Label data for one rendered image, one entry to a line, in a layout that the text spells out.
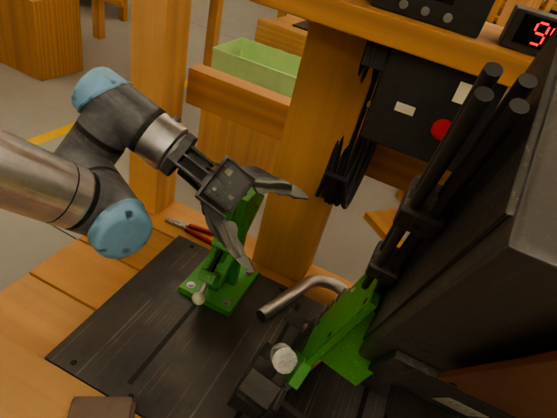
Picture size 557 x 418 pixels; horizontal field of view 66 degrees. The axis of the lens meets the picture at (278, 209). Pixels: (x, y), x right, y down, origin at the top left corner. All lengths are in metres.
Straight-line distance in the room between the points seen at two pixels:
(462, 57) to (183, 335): 0.70
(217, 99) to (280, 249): 0.39
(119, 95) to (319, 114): 0.39
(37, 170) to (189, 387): 0.51
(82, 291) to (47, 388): 0.23
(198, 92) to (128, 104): 0.47
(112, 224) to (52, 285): 0.54
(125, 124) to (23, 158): 0.18
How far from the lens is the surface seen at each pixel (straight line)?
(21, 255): 2.43
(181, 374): 0.87
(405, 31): 0.67
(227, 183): 0.59
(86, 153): 0.64
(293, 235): 1.01
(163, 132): 0.61
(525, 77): 0.25
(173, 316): 0.95
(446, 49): 0.67
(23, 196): 0.50
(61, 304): 1.01
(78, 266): 1.08
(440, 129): 0.71
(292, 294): 0.99
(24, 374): 0.90
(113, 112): 0.63
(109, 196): 0.54
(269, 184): 0.64
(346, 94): 0.83
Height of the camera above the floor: 1.64
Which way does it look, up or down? 35 degrees down
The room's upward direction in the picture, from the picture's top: 15 degrees clockwise
